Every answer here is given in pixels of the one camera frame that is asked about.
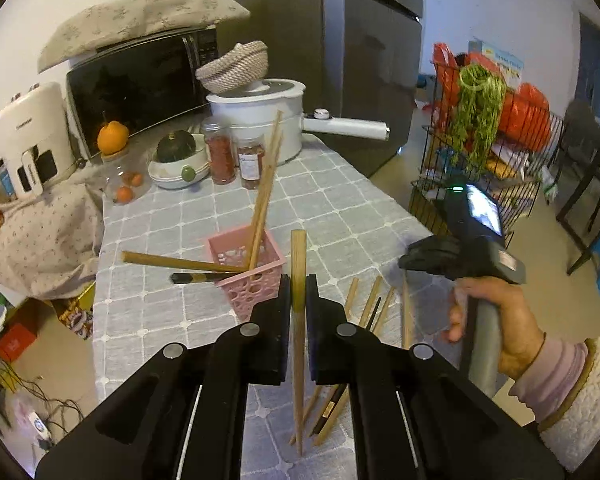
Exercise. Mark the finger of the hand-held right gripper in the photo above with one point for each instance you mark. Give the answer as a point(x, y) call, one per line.
point(430, 266)
point(435, 247)

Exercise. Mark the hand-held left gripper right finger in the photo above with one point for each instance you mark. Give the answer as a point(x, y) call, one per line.
point(319, 320)

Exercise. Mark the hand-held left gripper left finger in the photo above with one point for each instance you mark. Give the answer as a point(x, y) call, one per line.
point(280, 320)

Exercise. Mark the pink plastic utensil basket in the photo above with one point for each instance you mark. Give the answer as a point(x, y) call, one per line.
point(252, 297)

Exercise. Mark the pile of wooden chopsticks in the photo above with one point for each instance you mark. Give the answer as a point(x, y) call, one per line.
point(406, 310)

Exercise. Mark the single wooden chopstick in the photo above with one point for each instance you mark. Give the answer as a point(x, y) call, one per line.
point(272, 185)
point(298, 260)
point(264, 185)
point(170, 261)

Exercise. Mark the person's right hand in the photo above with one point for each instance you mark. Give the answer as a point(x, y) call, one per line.
point(522, 335)

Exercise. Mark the dark chair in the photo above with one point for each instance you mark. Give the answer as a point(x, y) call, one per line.
point(585, 160)

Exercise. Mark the green hanging plant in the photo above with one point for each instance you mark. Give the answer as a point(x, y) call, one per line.
point(477, 110)

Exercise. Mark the orange plastic bag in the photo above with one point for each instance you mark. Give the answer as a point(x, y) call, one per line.
point(525, 107)
point(442, 72)

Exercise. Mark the short spice jar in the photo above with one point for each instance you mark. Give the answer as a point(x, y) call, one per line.
point(250, 165)

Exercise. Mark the grey refrigerator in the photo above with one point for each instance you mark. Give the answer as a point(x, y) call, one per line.
point(370, 85)

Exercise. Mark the tall red spice jar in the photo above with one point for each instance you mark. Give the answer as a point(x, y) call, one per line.
point(220, 155)

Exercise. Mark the white bowl with green knob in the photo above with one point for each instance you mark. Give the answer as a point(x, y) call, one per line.
point(172, 175)

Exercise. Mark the blue and yellow printed box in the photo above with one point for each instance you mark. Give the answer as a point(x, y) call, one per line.
point(497, 60)

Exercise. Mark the small tangerine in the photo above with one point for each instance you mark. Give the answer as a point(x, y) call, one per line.
point(125, 195)
point(134, 179)

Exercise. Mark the dark green pumpkin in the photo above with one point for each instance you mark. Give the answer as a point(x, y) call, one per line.
point(176, 147)

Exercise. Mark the yellow patterned box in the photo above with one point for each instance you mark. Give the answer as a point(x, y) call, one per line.
point(77, 315)

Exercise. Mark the white electric cooking pot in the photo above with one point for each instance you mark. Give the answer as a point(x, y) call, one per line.
point(260, 110)

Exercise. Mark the clear glass jar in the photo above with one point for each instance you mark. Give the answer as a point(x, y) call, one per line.
point(130, 165)

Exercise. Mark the dotted floral cloth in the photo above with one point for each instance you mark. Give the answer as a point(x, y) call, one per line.
point(45, 245)

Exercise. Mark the large orange fruit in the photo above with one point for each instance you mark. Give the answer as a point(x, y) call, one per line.
point(113, 136)

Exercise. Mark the small white device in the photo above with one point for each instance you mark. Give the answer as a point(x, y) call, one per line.
point(40, 427)

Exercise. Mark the red cardboard box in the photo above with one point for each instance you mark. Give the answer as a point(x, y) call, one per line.
point(14, 342)

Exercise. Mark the black microwave oven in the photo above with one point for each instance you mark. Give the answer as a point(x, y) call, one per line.
point(140, 85)

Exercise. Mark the white air fryer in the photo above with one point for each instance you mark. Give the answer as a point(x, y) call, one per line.
point(32, 130)

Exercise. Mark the floral microwave cover cloth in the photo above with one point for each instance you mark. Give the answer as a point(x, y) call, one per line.
point(140, 17)

